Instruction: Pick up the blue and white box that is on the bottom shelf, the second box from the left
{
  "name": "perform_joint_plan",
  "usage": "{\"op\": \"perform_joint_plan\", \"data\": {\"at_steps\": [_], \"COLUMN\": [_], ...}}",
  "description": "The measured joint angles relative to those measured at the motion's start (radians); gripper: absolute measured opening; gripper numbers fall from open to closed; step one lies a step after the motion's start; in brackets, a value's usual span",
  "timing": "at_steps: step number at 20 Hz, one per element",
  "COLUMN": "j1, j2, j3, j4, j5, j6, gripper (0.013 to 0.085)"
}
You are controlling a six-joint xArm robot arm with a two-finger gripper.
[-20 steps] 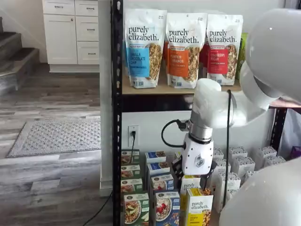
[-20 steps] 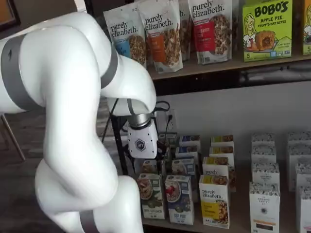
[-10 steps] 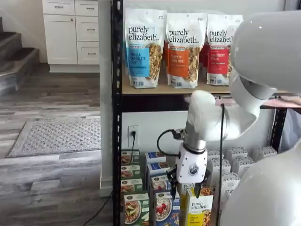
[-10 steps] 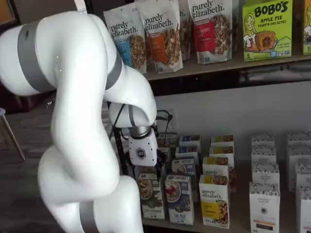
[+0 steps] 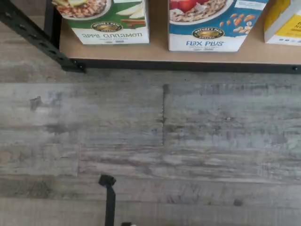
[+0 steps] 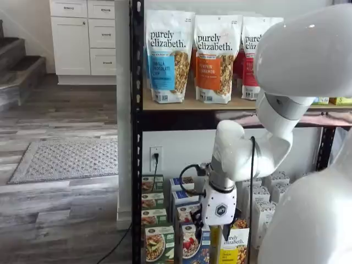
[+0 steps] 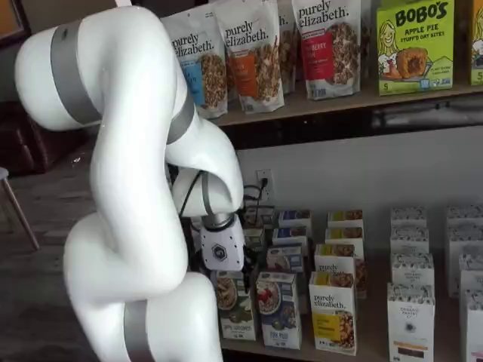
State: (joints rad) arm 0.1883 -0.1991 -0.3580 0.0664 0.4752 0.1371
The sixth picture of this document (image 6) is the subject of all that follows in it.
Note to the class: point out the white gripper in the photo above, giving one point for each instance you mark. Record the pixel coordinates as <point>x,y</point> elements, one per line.
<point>220,209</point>

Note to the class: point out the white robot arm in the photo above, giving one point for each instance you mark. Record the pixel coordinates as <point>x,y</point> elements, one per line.
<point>302,41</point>

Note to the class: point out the yellow white granola box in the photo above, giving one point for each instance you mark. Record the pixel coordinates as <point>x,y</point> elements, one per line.
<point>233,247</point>

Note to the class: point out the white organic pantry box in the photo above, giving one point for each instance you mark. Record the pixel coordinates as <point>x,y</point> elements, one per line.
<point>277,178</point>
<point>262,220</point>
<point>258,195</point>
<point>279,192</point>
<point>251,182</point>

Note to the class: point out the green white cereal box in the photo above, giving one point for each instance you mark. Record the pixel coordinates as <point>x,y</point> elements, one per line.
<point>151,184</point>
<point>154,218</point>
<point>159,244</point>
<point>152,202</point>

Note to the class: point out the black metal wood shelf unit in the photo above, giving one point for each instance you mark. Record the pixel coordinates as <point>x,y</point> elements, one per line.
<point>136,110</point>

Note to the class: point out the green Bobo's box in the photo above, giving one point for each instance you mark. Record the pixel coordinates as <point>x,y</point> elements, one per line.
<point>320,100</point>

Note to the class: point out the yellow Bobo's box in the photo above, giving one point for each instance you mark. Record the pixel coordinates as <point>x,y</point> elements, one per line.
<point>341,101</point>

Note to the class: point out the white square pillar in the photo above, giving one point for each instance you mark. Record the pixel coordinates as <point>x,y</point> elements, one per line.
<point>123,110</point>

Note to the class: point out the orange granola bag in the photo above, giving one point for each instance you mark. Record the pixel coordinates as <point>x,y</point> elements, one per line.
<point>194,71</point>
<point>214,55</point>

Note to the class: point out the grey patterned rug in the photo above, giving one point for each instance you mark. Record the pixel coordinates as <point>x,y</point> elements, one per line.
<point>68,162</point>

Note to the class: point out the red granola bag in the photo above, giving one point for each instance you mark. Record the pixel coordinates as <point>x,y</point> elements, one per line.
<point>250,68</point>

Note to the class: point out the blue granola bag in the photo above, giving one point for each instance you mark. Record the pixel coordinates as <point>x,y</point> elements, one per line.
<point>165,55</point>
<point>146,68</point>

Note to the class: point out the white drawer cabinet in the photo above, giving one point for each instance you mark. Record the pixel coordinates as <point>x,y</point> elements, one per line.
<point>71,44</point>

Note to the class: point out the carpeted staircase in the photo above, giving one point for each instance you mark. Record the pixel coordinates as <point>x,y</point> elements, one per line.
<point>19,66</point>

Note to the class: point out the white wall outlet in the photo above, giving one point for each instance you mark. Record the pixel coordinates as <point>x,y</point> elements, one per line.
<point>160,166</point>

